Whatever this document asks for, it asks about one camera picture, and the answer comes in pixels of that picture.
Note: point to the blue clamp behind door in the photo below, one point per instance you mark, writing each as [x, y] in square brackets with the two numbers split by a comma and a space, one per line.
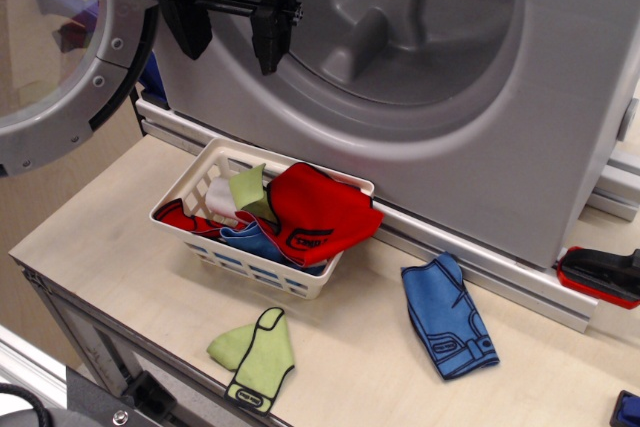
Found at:
[151, 80]

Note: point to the black bracket with bolt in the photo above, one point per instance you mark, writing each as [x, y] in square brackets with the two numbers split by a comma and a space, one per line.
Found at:
[98, 407]

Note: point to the green cloth sock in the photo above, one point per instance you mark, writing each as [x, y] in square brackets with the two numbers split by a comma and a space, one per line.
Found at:
[260, 356]

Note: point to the metal table frame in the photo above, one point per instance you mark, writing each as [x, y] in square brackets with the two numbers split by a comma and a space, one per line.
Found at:
[135, 369]

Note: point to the light green cloth piece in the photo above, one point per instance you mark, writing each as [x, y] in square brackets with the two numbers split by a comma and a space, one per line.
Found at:
[249, 193]

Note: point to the red and black clamp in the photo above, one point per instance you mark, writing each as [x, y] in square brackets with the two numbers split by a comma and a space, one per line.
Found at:
[605, 276]

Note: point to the blue cloth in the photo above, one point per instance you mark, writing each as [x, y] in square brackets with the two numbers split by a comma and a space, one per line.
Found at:
[251, 239]

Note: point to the white plastic laundry basket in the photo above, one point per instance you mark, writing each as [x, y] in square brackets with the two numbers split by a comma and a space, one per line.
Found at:
[268, 217]

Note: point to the white cloth piece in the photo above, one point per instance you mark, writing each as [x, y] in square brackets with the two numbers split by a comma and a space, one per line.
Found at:
[219, 199]

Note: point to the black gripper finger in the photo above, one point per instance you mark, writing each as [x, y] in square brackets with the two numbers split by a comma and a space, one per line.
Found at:
[189, 24]
[271, 33]

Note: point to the blue and black block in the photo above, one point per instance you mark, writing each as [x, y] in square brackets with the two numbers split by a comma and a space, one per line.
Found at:
[626, 412]

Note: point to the red cloth shirt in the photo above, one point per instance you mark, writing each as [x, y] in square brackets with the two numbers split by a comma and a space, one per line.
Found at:
[317, 217]

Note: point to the blue cloth jeans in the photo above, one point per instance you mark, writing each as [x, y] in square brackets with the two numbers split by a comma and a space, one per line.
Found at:
[445, 318]

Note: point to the aluminium extrusion rail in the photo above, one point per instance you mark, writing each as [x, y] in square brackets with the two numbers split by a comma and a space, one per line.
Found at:
[532, 287]

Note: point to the grey toy washing machine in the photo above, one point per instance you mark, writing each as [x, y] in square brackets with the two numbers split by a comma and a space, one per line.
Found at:
[492, 119]

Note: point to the round grey machine door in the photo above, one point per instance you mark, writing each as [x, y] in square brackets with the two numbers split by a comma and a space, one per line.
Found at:
[66, 67]

